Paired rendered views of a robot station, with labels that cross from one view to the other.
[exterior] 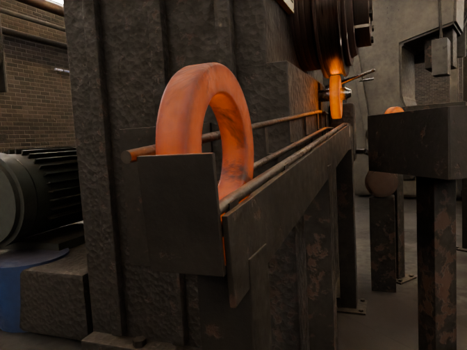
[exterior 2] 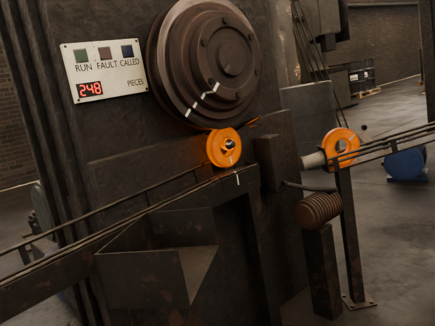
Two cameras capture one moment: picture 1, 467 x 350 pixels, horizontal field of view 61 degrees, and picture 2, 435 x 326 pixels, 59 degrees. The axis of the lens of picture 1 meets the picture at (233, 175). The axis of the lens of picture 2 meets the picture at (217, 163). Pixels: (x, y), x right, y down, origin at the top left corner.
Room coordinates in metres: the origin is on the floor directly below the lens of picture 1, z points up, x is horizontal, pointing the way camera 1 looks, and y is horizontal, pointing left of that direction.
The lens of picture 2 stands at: (0.20, -1.08, 1.03)
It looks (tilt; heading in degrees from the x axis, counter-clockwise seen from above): 11 degrees down; 31
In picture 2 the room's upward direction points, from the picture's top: 11 degrees counter-clockwise
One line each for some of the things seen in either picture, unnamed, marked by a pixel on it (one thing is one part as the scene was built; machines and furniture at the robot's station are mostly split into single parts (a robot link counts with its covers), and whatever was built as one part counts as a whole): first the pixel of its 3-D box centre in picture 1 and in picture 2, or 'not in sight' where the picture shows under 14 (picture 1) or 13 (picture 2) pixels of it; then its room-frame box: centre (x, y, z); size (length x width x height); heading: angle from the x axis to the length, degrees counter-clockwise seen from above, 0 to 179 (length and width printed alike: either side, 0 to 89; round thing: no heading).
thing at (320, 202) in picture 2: (382, 226); (325, 252); (1.70, -0.64, 0.27); 0.22 x 0.13 x 0.53; 158
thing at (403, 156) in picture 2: not in sight; (406, 156); (3.68, -0.83, 0.17); 0.57 x 0.31 x 0.34; 178
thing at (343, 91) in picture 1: (326, 95); (218, 144); (1.45, -0.35, 0.82); 0.17 x 0.04 x 0.04; 68
